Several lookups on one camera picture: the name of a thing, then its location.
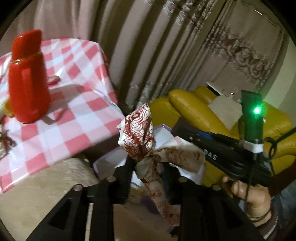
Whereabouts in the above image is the red white patterned cloth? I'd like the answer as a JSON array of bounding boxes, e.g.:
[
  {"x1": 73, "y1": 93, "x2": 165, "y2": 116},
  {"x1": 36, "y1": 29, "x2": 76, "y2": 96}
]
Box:
[{"x1": 117, "y1": 103, "x2": 205, "y2": 226}]

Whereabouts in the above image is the person's right hand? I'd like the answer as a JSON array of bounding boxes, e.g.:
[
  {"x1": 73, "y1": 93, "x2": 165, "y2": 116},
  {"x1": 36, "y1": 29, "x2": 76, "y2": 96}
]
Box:
[{"x1": 219, "y1": 175, "x2": 272, "y2": 227}]

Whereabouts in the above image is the white cushion on sofa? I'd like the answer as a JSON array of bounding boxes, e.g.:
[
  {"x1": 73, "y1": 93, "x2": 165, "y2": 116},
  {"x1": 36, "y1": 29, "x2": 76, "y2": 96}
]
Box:
[{"x1": 208, "y1": 95, "x2": 242, "y2": 131}]

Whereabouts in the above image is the yellow leather sofa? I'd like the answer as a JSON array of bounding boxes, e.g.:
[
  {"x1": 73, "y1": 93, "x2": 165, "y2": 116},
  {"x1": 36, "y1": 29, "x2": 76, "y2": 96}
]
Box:
[{"x1": 149, "y1": 86, "x2": 295, "y2": 174}]

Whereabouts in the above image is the red white checkered tablecloth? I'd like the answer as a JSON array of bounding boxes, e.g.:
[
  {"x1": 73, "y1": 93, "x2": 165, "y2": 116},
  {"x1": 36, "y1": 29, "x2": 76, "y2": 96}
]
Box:
[{"x1": 1, "y1": 39, "x2": 124, "y2": 193}]

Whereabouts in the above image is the red plastic thermos jug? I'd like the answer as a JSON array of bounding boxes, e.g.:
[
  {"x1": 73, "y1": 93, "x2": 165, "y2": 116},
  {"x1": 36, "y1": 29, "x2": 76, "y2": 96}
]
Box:
[{"x1": 8, "y1": 30, "x2": 51, "y2": 123}]

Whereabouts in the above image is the beige patterned curtain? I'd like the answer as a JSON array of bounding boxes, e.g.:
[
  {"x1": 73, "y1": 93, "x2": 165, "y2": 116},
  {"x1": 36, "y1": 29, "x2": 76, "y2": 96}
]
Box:
[{"x1": 1, "y1": 1, "x2": 285, "y2": 113}]

